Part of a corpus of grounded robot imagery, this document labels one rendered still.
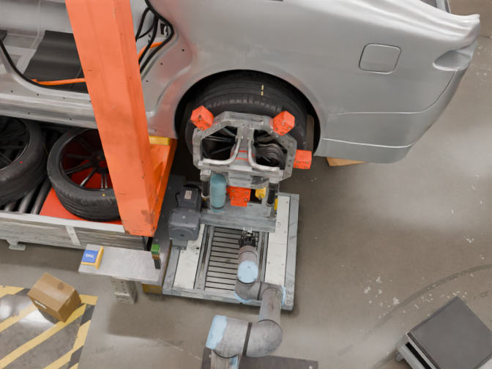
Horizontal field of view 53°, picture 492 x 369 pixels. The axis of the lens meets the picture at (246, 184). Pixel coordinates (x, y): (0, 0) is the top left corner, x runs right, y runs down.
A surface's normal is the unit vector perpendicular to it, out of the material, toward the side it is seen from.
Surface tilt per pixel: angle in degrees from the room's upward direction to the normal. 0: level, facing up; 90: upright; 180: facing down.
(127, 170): 90
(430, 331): 0
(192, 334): 0
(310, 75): 90
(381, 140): 90
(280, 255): 0
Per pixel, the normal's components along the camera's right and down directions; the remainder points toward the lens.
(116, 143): -0.11, 0.80
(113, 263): 0.06, -0.59
